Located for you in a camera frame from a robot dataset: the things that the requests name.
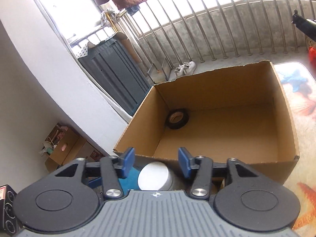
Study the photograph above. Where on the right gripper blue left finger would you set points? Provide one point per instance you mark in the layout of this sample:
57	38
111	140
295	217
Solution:
113	168

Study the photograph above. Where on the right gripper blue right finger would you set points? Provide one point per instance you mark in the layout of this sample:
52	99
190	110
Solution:
199	170

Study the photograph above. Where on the white-lidded supplement bottle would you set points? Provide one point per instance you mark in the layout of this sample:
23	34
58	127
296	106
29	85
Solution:
155	176

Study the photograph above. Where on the black tape roll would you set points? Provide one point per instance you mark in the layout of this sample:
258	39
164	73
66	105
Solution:
176	119

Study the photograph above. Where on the small cardboard box with clutter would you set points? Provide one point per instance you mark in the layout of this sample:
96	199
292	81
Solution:
61	146

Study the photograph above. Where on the large open cardboard box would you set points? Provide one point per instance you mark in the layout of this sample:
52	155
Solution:
235	112

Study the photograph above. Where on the pair of white sneakers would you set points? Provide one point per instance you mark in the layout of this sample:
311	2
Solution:
187	68

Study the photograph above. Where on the dark grey plastic crate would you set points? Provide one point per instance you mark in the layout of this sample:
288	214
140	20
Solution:
117	73

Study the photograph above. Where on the metal balcony railing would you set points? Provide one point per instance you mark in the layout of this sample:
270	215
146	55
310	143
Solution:
215	33

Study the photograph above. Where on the colourful patterned table mat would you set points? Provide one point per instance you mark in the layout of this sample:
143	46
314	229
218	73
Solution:
299	86

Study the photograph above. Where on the wheelchair with pink blanket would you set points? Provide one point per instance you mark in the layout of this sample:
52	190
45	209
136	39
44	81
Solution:
307	27

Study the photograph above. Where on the black camera box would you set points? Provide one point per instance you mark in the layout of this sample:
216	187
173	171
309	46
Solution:
8	219

